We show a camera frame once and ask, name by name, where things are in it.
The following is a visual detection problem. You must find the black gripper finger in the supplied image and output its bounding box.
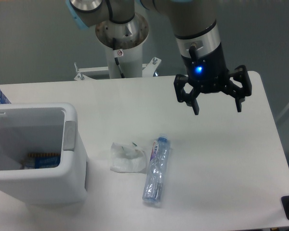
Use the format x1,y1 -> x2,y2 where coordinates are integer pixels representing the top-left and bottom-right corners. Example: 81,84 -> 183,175
173,74 -> 200,115
219,65 -> 252,113

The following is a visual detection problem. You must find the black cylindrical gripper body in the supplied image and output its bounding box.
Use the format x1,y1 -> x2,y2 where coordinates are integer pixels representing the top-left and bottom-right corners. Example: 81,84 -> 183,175
183,44 -> 229,93

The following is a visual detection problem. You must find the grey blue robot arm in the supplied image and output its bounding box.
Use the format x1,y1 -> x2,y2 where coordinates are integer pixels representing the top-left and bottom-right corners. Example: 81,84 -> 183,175
66,0 -> 252,114

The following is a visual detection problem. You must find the white plastic trash can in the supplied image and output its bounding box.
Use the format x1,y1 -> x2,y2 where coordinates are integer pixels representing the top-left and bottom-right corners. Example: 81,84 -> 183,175
0,103 -> 88,204

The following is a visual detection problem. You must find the crushed clear plastic bottle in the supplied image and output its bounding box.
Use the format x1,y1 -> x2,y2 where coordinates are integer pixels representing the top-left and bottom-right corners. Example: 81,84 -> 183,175
142,133 -> 171,208

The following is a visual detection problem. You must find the blue snack package in bin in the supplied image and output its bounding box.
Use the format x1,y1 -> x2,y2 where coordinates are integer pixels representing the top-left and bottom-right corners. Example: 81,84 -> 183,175
21,153 -> 61,169

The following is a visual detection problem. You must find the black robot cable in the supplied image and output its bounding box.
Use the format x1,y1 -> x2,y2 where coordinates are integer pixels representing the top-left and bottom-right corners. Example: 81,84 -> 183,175
112,37 -> 125,79

